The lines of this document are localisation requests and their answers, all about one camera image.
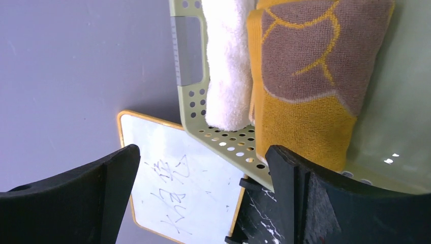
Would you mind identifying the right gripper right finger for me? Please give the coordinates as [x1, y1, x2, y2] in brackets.
[265, 145, 430, 243]

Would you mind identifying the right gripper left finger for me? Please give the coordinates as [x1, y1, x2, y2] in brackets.
[1, 144, 140, 243]

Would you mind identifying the green plastic basket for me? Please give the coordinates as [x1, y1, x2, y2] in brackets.
[169, 1, 430, 194]

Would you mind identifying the white towel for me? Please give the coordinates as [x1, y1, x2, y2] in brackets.
[202, 0, 256, 131]

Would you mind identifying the yellow bear towel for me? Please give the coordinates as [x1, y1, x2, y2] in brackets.
[247, 1, 395, 172]

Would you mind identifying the small whiteboard orange frame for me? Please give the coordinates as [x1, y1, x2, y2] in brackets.
[117, 110, 244, 243]

